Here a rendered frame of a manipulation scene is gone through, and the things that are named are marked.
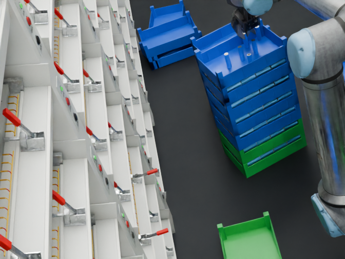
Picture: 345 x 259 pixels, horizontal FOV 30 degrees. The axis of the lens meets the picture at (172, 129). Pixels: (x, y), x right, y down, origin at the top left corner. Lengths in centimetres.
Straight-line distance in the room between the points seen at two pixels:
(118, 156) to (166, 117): 122
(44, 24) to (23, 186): 52
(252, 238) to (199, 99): 94
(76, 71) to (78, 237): 55
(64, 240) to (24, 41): 37
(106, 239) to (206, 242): 112
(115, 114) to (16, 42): 95
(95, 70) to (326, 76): 70
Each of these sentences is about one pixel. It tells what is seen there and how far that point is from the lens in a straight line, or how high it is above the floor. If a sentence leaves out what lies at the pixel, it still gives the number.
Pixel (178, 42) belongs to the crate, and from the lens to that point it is 344.
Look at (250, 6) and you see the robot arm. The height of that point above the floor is 81.
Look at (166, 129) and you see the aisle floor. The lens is 308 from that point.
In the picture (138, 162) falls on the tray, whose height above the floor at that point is 49.
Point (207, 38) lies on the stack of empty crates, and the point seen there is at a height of 36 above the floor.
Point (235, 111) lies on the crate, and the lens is 249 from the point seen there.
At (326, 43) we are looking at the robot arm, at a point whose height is 97.
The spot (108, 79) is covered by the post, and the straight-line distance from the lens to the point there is 210.
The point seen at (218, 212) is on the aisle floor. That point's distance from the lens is 263.
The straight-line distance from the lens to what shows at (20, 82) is 124.
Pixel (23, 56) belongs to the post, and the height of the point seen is 135.
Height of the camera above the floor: 193
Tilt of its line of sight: 39 degrees down
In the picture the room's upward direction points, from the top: 20 degrees counter-clockwise
